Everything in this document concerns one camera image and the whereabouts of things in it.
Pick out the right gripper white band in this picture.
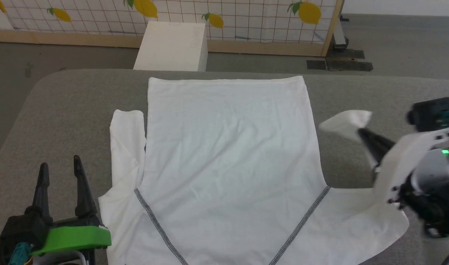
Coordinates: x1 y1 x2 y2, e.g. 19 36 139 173
357 124 449 215

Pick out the white box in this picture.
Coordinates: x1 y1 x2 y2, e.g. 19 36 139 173
133 21 209 73

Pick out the long black floor tape patch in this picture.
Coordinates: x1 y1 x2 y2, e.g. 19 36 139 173
325 59 374 72

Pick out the metal screen foot with caster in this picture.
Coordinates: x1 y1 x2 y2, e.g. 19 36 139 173
333 15 349 51

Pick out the white long-sleeve shirt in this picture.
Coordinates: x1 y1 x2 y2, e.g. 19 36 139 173
98 75 410 265

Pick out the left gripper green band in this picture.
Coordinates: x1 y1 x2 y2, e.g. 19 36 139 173
29 155 112 257

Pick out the lemon print partition screen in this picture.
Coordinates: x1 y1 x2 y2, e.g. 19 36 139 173
0 0 345 58

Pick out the black floor tape strip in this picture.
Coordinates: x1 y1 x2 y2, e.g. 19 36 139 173
331 50 365 60

